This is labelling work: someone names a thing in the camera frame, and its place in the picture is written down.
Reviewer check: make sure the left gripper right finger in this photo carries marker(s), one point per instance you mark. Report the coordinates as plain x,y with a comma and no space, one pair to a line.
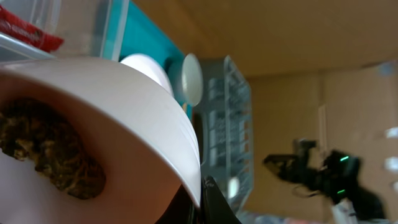
214,207

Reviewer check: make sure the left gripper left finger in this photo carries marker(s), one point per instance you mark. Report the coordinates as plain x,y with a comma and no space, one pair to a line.
181,209

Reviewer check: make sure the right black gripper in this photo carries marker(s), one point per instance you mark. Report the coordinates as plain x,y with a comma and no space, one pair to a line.
298,172

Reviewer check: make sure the small white plate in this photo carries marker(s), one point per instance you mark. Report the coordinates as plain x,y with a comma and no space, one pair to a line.
130,124

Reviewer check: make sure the brown food scrap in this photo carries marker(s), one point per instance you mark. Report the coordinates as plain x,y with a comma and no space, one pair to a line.
33,130

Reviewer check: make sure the red snack wrapper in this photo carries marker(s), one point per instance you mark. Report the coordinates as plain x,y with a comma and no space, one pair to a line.
15,27

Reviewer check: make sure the grey bowl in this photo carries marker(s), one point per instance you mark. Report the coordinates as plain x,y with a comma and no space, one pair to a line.
186,79

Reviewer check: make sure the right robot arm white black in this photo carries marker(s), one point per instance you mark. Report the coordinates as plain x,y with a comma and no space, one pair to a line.
337,180

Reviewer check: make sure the grey dishwasher rack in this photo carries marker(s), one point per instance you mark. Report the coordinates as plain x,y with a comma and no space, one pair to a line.
224,116

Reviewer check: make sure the large white plate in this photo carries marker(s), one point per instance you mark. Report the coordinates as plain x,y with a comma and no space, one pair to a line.
152,69

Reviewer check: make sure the teal serving tray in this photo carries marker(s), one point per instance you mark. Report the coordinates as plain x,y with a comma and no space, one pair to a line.
129,31

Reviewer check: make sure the clear plastic bin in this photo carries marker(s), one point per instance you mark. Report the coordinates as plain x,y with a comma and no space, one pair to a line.
88,27

